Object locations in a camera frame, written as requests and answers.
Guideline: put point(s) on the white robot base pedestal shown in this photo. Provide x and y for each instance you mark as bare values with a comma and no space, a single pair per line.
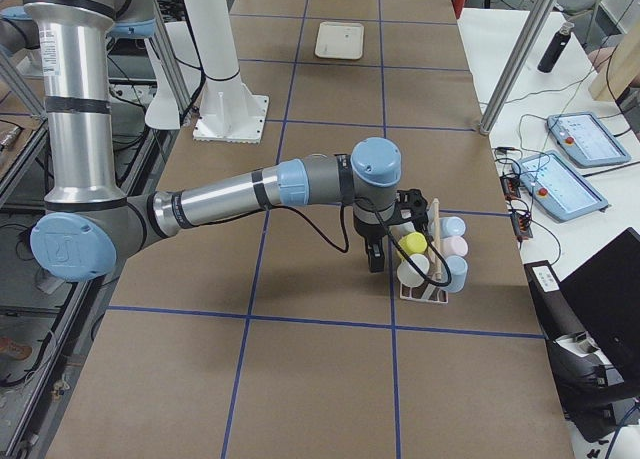
228,110

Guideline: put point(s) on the aluminium frame post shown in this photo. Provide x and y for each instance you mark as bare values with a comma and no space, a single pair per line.
530,31

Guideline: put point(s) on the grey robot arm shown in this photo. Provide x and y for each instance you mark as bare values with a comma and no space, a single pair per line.
91,225
18,31

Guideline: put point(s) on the light blue plastic cup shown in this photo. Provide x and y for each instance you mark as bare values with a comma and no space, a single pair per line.
452,226
458,268

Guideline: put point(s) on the pink plastic cup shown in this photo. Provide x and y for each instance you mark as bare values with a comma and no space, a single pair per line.
454,246

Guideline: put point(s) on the blue teach pendant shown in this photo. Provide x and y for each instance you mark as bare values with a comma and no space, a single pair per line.
586,140
558,187

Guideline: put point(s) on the cream serving tray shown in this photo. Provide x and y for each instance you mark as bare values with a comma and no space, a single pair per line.
340,40

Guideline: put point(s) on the pale green plastic cup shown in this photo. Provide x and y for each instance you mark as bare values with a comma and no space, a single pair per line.
412,275

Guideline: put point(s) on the wooden rack dowel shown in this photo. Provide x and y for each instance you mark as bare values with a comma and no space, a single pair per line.
436,239

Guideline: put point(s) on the yellow plastic cup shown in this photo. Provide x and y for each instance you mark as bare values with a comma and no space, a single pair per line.
412,243

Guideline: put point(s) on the white wire cup rack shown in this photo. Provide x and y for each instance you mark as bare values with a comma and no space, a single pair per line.
426,293

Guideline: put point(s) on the black water bottle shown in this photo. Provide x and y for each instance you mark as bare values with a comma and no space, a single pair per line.
555,48

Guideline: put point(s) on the orange black connector hub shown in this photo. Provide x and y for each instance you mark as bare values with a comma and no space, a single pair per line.
519,211

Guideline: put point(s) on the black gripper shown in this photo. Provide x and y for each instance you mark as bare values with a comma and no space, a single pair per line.
368,233

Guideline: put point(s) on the black monitor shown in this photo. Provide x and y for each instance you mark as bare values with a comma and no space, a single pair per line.
604,294

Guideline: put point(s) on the black box with label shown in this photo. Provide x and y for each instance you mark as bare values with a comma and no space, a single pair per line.
554,313

